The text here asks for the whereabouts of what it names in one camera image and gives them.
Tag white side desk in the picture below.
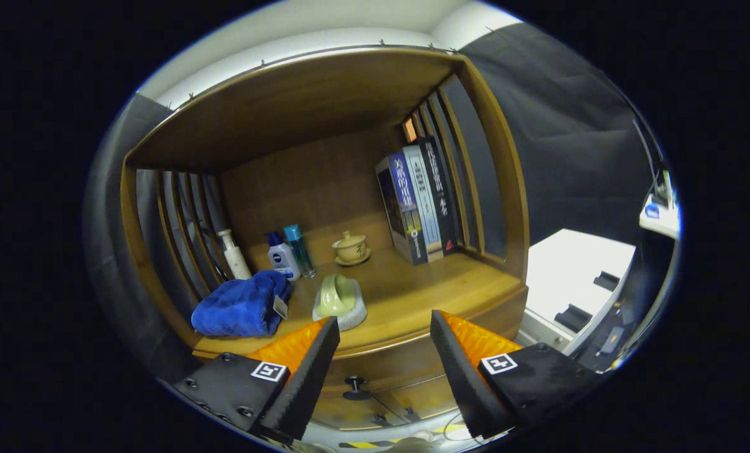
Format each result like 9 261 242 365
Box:
639 195 681 240

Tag book with pale blue spine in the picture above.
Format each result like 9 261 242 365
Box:
403 145 444 262

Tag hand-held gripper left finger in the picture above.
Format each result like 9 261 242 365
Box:
172 316 341 441

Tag wooden drawer with black knob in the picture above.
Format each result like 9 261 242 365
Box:
318 343 461 403

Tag white bottle with blue cap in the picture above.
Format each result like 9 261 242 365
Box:
266 232 302 282

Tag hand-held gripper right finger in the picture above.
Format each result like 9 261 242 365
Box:
430 310 602 440

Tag wooden cabinet with slatted sides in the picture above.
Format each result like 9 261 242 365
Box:
120 49 530 435

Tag beige lidded teacup with saucer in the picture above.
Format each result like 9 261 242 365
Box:
332 230 372 267

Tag white pump bottle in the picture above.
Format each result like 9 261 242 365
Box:
217 229 253 281

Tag wooden countertop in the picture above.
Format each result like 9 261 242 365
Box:
193 245 527 359

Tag blue folded towel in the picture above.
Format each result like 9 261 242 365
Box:
191 270 292 338

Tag clear bottle with teal cap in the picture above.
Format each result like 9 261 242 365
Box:
283 225 316 279

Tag white box with black handles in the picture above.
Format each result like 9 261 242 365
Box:
517 228 637 356

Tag black device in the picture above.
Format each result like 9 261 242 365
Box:
592 302 634 372

